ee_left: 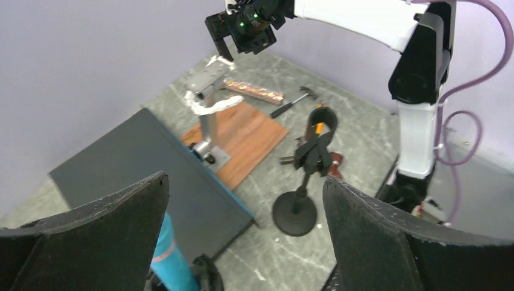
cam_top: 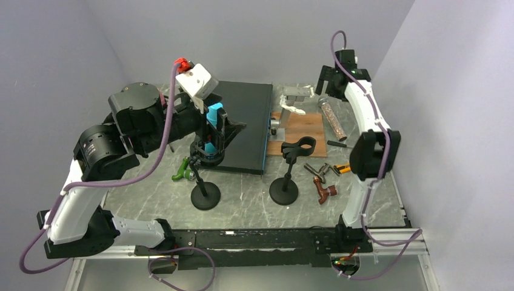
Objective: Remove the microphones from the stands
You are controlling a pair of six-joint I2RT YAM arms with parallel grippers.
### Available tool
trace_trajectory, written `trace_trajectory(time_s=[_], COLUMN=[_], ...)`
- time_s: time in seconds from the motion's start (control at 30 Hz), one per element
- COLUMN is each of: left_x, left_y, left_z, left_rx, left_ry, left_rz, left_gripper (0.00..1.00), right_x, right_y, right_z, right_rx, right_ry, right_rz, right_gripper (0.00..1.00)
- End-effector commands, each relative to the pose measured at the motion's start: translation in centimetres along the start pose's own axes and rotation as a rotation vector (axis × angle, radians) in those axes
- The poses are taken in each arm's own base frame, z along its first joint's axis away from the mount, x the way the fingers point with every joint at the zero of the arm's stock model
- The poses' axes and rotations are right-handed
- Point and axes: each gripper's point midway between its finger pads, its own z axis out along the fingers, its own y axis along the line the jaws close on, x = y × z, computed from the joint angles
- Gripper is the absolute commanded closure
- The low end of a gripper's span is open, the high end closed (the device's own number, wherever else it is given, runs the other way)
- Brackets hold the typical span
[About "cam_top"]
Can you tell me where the black base frame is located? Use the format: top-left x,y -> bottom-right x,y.
134,227 -> 406,270

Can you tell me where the silver mesh glitter microphone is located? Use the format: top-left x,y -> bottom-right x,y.
318,97 -> 347,141

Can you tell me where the metal bracket fixture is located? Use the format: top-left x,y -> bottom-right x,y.
268,85 -> 315,142

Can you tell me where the blue microphone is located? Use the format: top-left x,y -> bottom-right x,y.
204,102 -> 223,153

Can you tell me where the black flat box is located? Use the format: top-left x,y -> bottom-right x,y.
211,81 -> 273,175

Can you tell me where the wooden board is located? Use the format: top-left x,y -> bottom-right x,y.
266,112 -> 327,158

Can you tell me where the green pipe fitting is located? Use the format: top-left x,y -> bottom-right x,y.
172,157 -> 196,182

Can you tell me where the yellow utility knife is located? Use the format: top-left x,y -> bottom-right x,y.
332,162 -> 351,175

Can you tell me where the brown pipe fitting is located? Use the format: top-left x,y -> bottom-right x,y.
313,176 -> 338,205

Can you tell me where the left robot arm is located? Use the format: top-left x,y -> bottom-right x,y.
38,82 -> 246,259

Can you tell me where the black clip microphone stand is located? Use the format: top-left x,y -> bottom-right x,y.
269,136 -> 316,206

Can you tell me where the grey metal pipe fitting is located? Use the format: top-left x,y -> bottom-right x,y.
304,163 -> 341,184

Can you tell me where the black handled hammer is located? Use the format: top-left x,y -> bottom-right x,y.
327,140 -> 354,149

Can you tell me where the black shock mount stand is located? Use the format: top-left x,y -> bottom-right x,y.
189,136 -> 226,211

